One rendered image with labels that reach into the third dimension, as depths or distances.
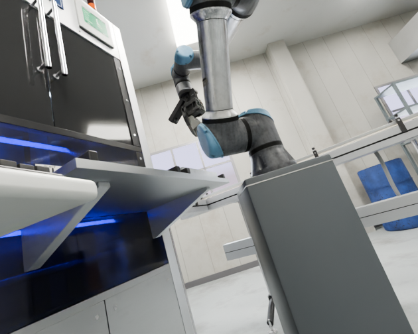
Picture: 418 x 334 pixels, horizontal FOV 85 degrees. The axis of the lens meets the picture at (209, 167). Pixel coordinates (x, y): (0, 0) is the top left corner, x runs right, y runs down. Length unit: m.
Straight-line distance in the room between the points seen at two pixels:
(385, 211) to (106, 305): 1.51
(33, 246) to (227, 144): 0.59
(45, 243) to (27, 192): 0.44
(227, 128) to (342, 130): 3.89
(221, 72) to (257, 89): 3.74
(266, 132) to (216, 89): 0.21
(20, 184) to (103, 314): 0.70
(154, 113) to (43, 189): 4.01
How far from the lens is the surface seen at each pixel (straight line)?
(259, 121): 0.76
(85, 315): 0.90
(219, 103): 0.69
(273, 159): 0.71
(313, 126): 4.06
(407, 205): 1.73
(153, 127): 4.15
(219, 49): 0.69
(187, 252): 3.67
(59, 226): 0.67
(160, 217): 1.08
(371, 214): 1.70
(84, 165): 0.47
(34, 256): 0.78
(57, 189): 0.31
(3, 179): 0.28
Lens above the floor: 0.69
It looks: 15 degrees up
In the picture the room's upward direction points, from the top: 18 degrees counter-clockwise
